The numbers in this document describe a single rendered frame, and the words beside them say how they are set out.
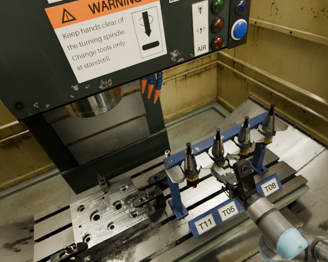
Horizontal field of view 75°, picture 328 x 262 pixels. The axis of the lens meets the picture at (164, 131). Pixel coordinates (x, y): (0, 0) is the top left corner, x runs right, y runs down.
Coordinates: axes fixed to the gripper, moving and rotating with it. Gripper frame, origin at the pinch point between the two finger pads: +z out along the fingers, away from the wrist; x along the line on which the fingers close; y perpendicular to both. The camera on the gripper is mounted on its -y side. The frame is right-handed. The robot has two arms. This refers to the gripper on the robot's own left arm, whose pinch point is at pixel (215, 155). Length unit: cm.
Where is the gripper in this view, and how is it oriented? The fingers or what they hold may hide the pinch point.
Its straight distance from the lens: 80.2
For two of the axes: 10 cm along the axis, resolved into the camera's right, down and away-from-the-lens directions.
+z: -4.3, -5.9, 6.8
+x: 8.9, -3.9, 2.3
